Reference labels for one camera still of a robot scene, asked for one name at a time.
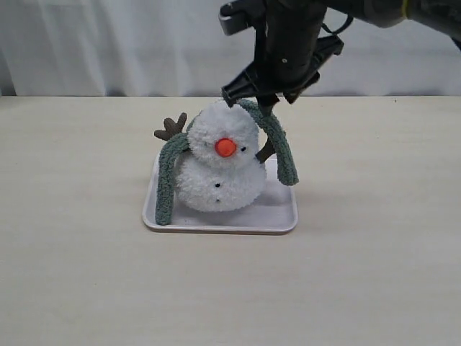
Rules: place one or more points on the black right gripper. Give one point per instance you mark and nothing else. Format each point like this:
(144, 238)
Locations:
(293, 55)

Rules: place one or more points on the green fuzzy scarf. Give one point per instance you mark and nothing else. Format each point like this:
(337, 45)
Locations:
(284, 151)

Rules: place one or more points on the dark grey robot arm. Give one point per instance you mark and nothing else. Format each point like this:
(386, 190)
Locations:
(442, 16)

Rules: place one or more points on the white plush snowman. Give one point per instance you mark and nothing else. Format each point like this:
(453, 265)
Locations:
(219, 166)

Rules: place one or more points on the white square tray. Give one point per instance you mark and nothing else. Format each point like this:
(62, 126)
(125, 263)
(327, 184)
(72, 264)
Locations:
(274, 212)

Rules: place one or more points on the white backdrop curtain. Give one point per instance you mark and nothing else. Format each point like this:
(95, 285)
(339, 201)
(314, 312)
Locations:
(177, 49)

